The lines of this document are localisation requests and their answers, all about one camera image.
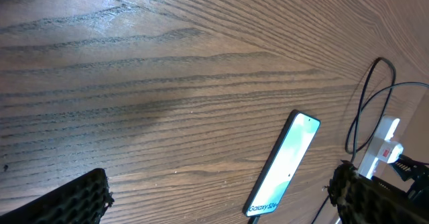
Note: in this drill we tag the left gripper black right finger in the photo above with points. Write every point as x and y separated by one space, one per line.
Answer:
361 200

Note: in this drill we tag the Galaxy S24 smartphone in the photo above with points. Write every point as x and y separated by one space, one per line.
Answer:
282 164

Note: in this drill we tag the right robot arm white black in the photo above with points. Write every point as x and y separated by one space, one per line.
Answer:
407 168

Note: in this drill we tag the white power strip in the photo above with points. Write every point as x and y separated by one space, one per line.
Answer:
369 163

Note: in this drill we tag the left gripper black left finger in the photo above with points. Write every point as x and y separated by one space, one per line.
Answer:
82 200

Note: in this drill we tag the white charger plug adapter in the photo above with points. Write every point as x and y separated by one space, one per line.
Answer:
385 150

